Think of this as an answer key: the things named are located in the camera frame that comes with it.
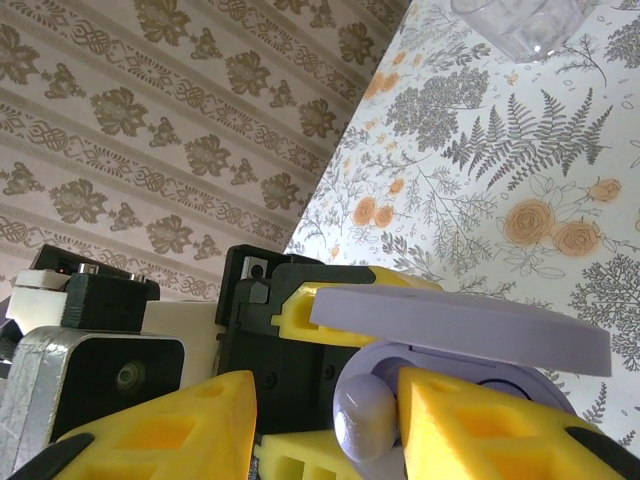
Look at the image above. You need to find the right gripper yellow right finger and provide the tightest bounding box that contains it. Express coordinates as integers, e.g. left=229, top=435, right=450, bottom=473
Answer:
left=397, top=367, right=640, bottom=480

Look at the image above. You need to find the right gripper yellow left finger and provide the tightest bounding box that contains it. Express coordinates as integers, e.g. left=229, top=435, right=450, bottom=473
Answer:
left=0, top=369, right=259, bottom=480

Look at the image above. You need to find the purple wireless earbud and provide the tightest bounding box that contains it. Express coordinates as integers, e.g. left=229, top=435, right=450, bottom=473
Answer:
left=333, top=374, right=401, bottom=461

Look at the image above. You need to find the purple earbud charging case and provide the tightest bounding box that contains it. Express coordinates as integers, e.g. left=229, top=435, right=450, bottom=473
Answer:
left=309, top=284, right=612, bottom=480

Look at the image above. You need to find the floral patterned tablecloth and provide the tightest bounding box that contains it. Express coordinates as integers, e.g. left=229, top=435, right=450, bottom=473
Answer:
left=287, top=0, right=640, bottom=451

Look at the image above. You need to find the clear glass cup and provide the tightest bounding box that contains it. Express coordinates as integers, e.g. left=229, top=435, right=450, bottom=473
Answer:
left=449, top=0, right=586, bottom=65

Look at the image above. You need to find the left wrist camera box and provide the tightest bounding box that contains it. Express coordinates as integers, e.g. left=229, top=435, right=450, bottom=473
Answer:
left=0, top=243, right=219, bottom=474

